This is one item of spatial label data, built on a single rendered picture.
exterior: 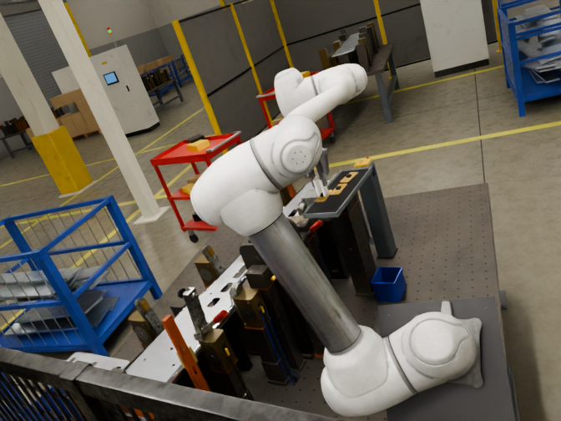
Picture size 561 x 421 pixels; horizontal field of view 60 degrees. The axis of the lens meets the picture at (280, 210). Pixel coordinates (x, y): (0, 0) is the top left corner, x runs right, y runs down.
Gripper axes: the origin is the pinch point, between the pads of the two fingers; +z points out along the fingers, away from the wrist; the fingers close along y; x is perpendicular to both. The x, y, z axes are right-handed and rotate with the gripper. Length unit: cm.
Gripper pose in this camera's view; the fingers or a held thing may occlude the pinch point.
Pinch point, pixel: (320, 186)
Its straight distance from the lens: 170.6
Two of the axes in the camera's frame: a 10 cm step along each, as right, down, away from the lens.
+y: -8.4, 0.7, 5.3
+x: -4.4, 4.9, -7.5
